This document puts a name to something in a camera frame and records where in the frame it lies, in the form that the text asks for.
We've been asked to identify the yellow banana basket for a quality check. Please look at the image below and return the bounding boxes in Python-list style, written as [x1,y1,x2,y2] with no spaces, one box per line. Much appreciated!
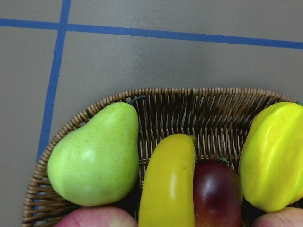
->
[138,134,197,227]

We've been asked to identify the woven wicker fruit basket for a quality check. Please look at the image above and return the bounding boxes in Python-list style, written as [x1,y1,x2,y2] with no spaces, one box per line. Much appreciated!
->
[21,88,303,227]

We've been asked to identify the green pear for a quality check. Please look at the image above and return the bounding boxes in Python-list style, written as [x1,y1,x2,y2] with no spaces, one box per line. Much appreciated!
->
[47,102,139,206]

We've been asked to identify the red apple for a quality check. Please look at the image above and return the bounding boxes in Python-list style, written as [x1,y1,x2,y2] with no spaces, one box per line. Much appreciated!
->
[56,206,138,227]
[251,207,303,227]

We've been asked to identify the yellow starfruit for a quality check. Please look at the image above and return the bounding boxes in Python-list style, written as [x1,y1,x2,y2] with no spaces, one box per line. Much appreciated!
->
[239,102,303,212]

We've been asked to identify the red apple front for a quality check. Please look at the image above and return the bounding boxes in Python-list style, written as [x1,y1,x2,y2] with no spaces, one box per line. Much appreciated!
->
[251,207,303,227]

